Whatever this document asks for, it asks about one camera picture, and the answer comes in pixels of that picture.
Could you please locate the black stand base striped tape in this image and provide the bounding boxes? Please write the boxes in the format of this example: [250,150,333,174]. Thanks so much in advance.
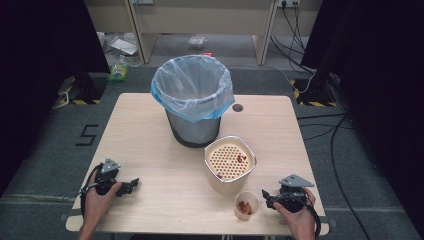
[289,73,340,108]
[57,72,108,106]

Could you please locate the beige container with perforated strainer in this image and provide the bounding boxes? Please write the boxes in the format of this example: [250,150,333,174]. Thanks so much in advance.
[203,134,258,196]

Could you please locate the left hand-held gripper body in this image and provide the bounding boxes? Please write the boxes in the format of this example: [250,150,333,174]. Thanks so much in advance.
[94,157,122,197]

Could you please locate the black curtain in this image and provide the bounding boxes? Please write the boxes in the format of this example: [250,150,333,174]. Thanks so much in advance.
[300,0,424,232]
[0,0,112,198]

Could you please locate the person's right hand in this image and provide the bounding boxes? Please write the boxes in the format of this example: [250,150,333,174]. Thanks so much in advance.
[272,187,318,240]

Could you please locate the black floor cables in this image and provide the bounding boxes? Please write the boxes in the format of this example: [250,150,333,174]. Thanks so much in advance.
[295,112,373,240]

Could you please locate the thin white cable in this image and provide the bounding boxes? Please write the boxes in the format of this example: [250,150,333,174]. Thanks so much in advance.
[229,64,316,95]

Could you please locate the small clear packet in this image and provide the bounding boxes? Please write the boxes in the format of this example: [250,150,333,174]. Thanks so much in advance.
[187,35,207,50]

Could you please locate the clear plastic wrapping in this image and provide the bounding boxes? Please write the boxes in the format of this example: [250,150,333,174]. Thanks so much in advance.
[97,31,140,57]

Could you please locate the person's left hand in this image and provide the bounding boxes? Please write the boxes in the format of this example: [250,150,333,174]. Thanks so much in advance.
[81,181,123,229]

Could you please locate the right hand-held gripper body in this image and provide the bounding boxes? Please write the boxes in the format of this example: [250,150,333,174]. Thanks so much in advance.
[270,173,315,214]

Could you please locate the green packet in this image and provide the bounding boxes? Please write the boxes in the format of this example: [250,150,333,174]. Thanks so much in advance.
[106,55,130,83]

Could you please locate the blue plastic bin liner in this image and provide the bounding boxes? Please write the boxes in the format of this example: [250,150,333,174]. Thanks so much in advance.
[150,54,236,124]

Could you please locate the grey trash can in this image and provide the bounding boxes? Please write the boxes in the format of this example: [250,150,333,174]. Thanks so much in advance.
[164,108,222,149]

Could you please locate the small clear plastic cup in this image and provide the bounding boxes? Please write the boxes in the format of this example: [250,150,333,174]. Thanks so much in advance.
[234,190,261,222]

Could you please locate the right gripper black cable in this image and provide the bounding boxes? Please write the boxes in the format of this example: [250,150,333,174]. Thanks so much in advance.
[303,198,322,240]

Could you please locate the black power cables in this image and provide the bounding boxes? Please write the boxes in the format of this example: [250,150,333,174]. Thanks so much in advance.
[269,2,316,75]

